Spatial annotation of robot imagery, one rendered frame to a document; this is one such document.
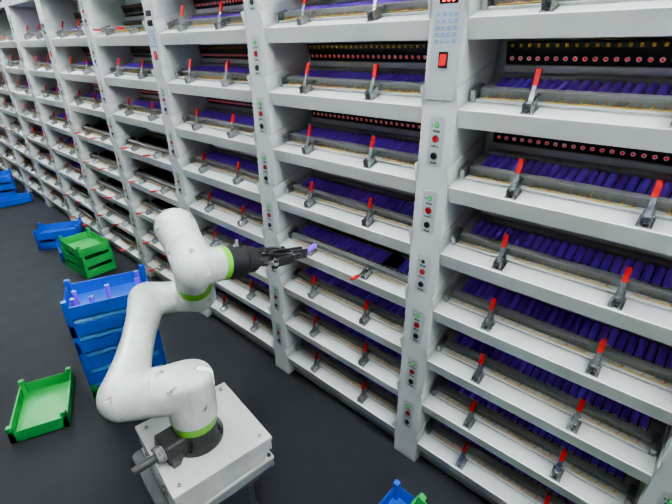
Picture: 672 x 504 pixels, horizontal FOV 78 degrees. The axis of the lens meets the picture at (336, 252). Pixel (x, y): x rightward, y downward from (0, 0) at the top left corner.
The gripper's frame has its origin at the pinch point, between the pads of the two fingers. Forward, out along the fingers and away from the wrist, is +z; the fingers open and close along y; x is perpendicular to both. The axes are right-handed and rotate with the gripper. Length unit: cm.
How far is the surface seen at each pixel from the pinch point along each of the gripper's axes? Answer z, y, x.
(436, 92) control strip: 7, -34, -51
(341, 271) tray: 21.1, -2.5, 8.4
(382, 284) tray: 23.0, -19.2, 7.4
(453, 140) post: 10, -39, -41
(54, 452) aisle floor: -51, 64, 96
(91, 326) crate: -36, 69, 48
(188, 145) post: 17, 101, -21
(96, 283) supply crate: -29, 86, 38
